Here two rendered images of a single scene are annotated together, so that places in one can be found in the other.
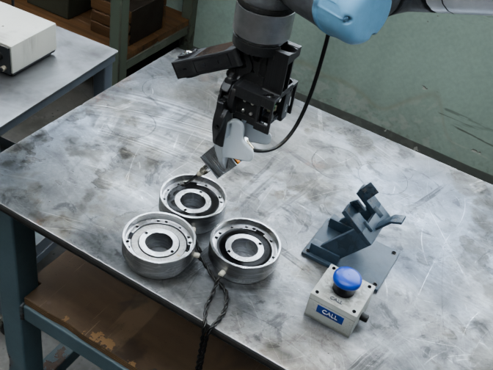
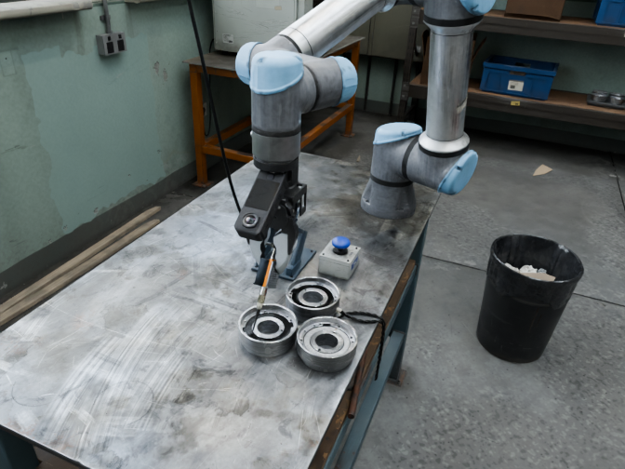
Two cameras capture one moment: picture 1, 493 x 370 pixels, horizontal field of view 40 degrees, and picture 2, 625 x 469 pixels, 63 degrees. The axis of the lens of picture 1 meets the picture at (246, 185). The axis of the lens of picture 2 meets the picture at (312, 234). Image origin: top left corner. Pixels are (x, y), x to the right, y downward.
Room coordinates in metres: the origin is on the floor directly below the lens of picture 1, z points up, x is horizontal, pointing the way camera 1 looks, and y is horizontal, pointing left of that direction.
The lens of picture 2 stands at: (0.75, 0.77, 1.43)
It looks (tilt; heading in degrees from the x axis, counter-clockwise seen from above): 31 degrees down; 268
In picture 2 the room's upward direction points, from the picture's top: 3 degrees clockwise
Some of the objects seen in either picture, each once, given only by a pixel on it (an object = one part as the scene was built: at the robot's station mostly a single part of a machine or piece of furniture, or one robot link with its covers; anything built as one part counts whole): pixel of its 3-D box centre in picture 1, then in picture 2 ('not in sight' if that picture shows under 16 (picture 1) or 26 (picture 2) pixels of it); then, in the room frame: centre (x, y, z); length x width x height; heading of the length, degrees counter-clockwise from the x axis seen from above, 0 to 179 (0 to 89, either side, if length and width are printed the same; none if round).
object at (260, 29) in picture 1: (264, 19); (274, 143); (0.79, 0.02, 1.15); 0.08 x 0.08 x 0.05
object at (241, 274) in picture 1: (243, 251); (312, 300); (0.72, -0.02, 0.82); 0.10 x 0.10 x 0.04
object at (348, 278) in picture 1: (344, 286); (340, 248); (0.66, -0.16, 0.85); 0.04 x 0.04 x 0.05
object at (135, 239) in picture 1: (158, 247); (326, 344); (0.69, 0.11, 0.82); 0.08 x 0.08 x 0.02
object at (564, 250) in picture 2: not in sight; (522, 300); (-0.16, -0.84, 0.21); 0.34 x 0.34 x 0.43
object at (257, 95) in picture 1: (258, 78); (277, 188); (0.79, 0.01, 1.07); 0.09 x 0.08 x 0.12; 67
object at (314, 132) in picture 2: not in sight; (285, 104); (0.87, -2.80, 0.39); 1.50 x 0.62 x 0.78; 67
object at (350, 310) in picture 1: (343, 301); (340, 258); (0.66, -0.16, 0.82); 0.08 x 0.07 x 0.05; 67
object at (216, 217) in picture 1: (192, 205); (268, 330); (0.80, 0.08, 0.82); 0.10 x 0.10 x 0.04
